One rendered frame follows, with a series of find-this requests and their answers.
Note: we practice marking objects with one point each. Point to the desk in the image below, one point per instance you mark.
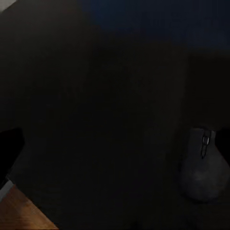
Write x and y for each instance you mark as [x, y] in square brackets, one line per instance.
[104, 92]

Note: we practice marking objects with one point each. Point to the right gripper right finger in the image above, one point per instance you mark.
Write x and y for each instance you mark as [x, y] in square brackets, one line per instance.
[222, 141]

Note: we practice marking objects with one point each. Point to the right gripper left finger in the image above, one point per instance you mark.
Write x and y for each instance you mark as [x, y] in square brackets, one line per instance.
[11, 144]

